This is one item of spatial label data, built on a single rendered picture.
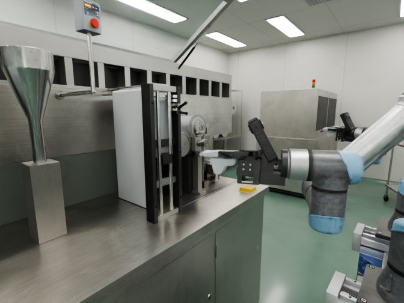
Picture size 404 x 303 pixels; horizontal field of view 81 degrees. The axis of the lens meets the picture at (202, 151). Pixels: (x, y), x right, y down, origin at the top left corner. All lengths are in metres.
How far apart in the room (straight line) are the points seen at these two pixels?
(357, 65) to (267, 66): 1.79
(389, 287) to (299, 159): 0.50
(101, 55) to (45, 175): 0.67
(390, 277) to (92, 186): 1.22
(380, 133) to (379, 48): 4.90
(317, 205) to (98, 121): 1.05
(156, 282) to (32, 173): 0.54
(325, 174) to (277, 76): 5.42
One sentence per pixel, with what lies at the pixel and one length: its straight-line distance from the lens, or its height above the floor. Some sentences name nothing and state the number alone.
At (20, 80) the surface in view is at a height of 1.43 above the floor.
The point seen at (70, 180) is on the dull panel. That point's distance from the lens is 1.28.
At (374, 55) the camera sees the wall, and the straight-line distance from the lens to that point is 5.60.
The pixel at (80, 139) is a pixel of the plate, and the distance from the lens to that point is 1.27.
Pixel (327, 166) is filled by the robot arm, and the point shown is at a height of 1.22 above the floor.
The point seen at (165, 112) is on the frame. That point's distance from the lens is 0.99.
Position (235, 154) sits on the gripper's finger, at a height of 1.24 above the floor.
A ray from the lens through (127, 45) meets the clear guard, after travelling 1.44.
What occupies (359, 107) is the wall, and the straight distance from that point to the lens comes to 5.53.
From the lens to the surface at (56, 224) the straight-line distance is 1.01.
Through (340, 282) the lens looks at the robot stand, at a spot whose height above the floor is 0.77.
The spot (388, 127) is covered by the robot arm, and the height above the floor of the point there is 1.30.
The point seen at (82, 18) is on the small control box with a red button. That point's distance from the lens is 0.98.
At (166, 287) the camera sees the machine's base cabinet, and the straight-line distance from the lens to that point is 0.97.
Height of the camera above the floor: 1.34
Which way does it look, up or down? 10 degrees down
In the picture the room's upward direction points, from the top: straight up
